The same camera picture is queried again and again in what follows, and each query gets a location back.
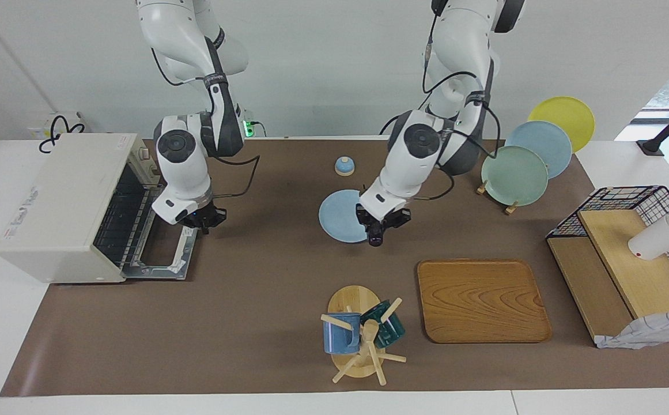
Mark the white power outlet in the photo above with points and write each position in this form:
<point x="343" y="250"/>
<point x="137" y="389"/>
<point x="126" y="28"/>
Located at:
<point x="49" y="118"/>

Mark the dark green mug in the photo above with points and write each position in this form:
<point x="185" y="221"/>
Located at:
<point x="390" y="331"/>

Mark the glass oven door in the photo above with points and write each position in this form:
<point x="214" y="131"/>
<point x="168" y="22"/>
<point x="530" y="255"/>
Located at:
<point x="155" y="271"/>

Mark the wooden serving tray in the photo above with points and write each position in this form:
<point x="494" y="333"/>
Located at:
<point x="484" y="300"/>

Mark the dark purple eggplant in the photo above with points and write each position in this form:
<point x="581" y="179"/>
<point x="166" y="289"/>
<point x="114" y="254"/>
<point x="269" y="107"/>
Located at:
<point x="376" y="237"/>

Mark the yellow plate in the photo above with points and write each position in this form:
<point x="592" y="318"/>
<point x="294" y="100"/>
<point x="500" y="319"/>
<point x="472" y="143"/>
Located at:
<point x="564" y="115"/>

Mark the small light blue plate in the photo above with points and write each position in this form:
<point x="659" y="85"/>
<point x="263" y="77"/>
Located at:
<point x="340" y="216"/>

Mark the blue mug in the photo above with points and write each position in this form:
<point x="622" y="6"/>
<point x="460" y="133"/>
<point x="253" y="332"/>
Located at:
<point x="337" y="340"/>

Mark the wooden mug tree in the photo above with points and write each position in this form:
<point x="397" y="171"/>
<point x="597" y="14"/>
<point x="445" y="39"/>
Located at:
<point x="354" y="300"/>

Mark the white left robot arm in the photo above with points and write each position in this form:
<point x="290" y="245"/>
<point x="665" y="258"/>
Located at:
<point x="420" y="150"/>

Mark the brown table mat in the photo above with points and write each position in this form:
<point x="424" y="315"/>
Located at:
<point x="253" y="288"/>

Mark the blue lid with wooden knob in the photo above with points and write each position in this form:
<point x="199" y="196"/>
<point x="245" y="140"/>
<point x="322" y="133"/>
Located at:
<point x="344" y="167"/>

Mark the wooden plate rack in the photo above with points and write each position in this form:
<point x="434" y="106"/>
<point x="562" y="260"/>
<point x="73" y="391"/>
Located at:
<point x="511" y="208"/>

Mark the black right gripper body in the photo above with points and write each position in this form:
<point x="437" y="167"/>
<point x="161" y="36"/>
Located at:
<point x="204" y="216"/>

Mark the pale green plate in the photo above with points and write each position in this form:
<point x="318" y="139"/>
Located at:
<point x="513" y="178"/>

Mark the grey patterned cloth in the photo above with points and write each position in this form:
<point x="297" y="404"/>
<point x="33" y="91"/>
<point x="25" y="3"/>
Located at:
<point x="645" y="331"/>

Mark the large light blue plate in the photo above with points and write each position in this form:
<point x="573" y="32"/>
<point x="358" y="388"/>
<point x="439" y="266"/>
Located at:
<point x="547" y="144"/>

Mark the white cup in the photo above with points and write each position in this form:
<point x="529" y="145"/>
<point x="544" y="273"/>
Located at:
<point x="657" y="239"/>

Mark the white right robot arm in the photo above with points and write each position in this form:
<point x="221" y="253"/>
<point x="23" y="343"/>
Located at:
<point x="181" y="167"/>

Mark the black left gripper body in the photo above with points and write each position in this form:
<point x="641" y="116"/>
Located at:
<point x="386" y="219"/>

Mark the cream toaster oven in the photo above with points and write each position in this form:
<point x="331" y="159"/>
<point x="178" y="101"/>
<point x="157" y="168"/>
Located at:
<point x="52" y="207"/>

